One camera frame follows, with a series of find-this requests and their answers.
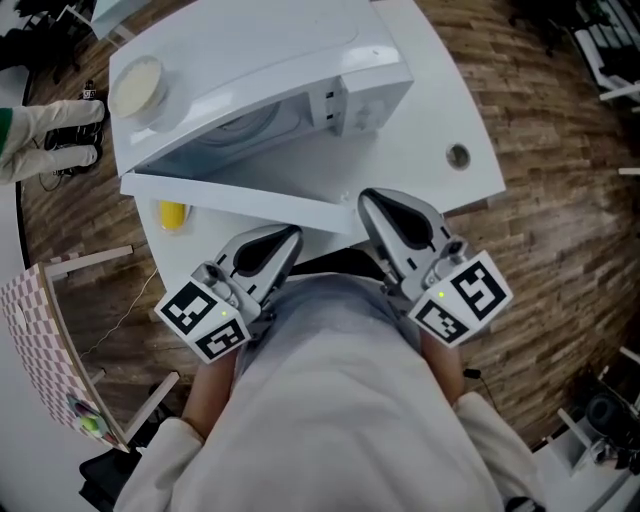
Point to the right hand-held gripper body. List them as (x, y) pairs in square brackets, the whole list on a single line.
[(460, 300)]

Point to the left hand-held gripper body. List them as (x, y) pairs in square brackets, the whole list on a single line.
[(210, 320)]

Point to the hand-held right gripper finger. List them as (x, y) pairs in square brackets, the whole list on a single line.
[(385, 245), (420, 207)]

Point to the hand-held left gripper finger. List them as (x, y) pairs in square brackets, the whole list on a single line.
[(250, 236), (277, 272)]

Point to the white microwave door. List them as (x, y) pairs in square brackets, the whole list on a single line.
[(225, 197)]

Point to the person's right forearm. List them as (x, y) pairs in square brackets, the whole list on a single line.
[(445, 370)]

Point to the person's left forearm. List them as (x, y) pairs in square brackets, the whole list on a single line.
[(212, 395)]

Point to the white microwave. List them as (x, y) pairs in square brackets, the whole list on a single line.
[(250, 45)]

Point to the round grey table grommet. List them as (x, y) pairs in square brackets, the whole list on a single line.
[(457, 156)]

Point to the yellow corn in clear container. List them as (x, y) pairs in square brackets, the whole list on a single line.
[(173, 215)]

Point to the person's white shirt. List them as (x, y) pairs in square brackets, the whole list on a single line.
[(330, 410)]

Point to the green ball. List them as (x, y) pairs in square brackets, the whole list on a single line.
[(90, 425)]

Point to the pink checkered wooden box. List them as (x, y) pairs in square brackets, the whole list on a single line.
[(40, 340)]

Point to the black round equipment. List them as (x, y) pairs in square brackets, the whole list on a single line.
[(607, 410)]

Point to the bowl of white rice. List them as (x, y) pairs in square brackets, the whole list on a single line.
[(135, 82)]

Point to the small black floor device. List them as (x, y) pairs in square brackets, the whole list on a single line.
[(90, 91)]

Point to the white metal rack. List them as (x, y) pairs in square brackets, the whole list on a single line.
[(607, 60)]

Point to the white table leg frame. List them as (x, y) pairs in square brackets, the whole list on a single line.
[(152, 405)]

